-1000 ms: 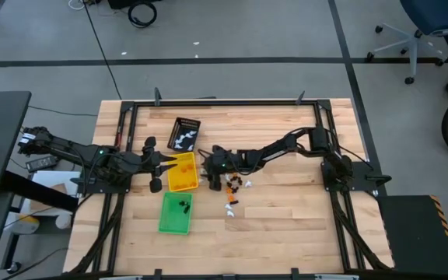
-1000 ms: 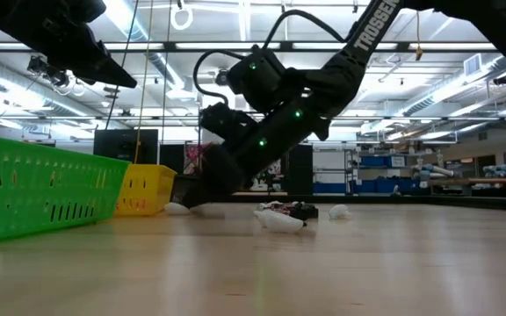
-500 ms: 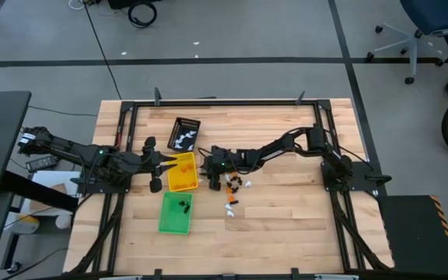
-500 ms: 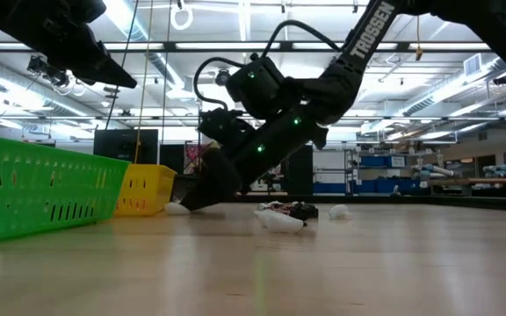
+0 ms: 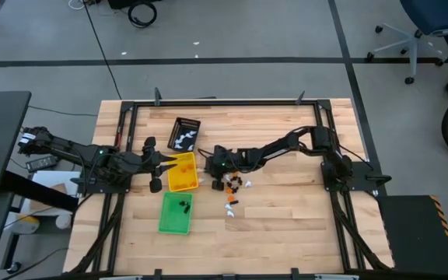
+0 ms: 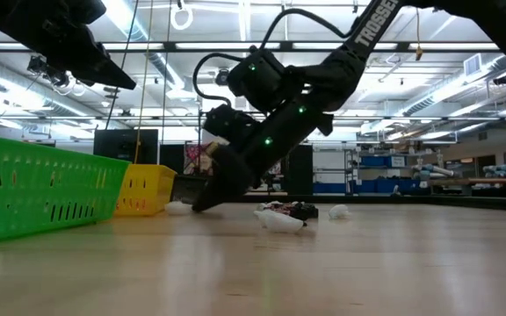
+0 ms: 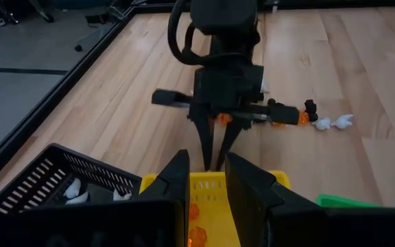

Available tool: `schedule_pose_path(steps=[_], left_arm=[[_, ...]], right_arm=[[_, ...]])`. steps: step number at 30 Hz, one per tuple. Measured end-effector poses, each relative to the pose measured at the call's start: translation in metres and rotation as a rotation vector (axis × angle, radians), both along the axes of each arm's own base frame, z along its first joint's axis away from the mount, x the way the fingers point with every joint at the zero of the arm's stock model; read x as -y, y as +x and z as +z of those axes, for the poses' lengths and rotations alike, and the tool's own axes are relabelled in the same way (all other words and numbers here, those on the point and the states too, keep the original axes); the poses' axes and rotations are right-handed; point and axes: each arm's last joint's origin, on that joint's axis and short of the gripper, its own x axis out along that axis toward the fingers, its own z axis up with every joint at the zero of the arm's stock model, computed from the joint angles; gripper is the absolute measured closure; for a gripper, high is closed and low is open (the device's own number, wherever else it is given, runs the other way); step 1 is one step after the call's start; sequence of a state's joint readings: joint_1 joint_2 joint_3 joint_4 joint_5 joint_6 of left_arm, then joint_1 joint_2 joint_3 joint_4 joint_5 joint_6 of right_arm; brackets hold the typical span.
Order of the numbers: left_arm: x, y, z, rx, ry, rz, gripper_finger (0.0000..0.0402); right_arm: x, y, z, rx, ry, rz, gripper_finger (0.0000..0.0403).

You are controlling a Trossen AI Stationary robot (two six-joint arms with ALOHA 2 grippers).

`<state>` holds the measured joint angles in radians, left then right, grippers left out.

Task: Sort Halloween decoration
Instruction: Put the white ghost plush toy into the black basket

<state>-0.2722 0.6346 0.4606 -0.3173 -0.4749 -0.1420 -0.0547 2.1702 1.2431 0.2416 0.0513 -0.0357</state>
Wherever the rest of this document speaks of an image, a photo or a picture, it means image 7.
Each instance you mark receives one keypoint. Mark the black plastic basket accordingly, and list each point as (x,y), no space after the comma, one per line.
(91,168)

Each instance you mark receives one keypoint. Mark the orange pumpkin decoration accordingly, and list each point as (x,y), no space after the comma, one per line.
(303,117)
(194,212)
(225,118)
(197,237)

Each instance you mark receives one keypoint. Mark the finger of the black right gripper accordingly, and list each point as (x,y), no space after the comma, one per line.
(206,144)
(230,137)

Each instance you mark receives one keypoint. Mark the black figurine decoration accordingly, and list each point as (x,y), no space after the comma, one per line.
(310,109)
(275,102)

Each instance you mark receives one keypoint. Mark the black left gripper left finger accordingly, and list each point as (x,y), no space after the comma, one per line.
(170,206)

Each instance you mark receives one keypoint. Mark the yellow plastic basket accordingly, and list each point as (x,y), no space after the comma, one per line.
(211,192)

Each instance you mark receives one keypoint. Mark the black aluminium table frame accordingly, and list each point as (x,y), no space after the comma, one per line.
(46,103)

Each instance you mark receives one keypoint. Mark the green plastic basket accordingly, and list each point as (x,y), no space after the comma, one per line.
(345,201)

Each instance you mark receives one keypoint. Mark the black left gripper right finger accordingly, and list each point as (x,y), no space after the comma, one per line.
(259,212)

